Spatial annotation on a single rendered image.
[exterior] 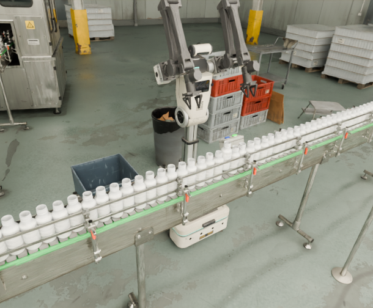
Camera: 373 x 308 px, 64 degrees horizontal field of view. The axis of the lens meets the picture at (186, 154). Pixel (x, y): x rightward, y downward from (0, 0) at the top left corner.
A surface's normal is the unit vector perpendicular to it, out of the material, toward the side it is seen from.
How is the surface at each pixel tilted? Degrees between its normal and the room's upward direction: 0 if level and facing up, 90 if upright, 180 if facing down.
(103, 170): 90
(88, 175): 90
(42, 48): 90
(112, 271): 0
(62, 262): 90
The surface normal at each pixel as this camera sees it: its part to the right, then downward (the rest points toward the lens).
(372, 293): 0.05, -0.86
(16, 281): 0.56, 0.45
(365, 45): -0.80, 0.27
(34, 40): 0.27, 0.51
